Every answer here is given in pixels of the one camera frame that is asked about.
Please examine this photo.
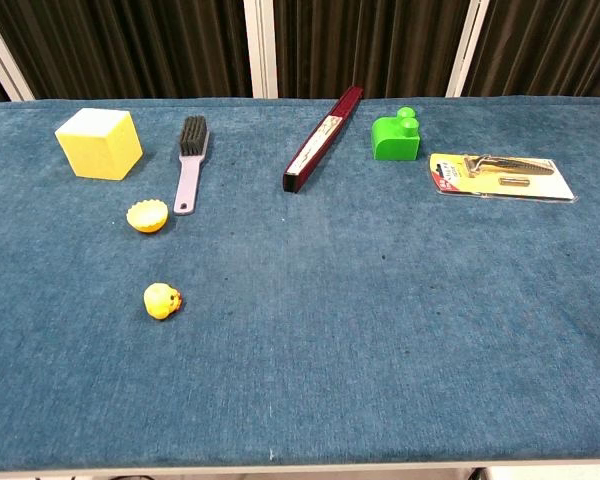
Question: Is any yellow toy chick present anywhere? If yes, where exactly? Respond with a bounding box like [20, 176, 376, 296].
[143, 282, 185, 321]

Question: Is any green toy building block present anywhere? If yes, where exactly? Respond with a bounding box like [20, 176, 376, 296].
[370, 106, 422, 162]

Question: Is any packaged peeler tool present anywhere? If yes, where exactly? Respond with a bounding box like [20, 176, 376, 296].
[428, 152, 580, 203]

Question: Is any blue table cloth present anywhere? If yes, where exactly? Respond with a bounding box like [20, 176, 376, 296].
[0, 96, 600, 473]

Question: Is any dark red long box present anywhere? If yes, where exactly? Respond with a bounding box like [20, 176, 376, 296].
[282, 85, 365, 195]

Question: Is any lilac brush with black bristles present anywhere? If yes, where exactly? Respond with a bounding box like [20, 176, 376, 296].
[173, 115, 212, 216]

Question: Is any yellow fluted cup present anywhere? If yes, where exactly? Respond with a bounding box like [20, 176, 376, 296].
[126, 198, 170, 234]

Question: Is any yellow cube block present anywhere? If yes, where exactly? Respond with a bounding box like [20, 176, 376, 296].
[54, 107, 145, 181]

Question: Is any dark pleated curtain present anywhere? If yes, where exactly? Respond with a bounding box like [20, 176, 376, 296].
[0, 0, 600, 105]

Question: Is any white frame post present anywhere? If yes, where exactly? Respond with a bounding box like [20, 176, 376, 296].
[0, 3, 35, 103]
[243, 0, 279, 100]
[444, 0, 491, 99]

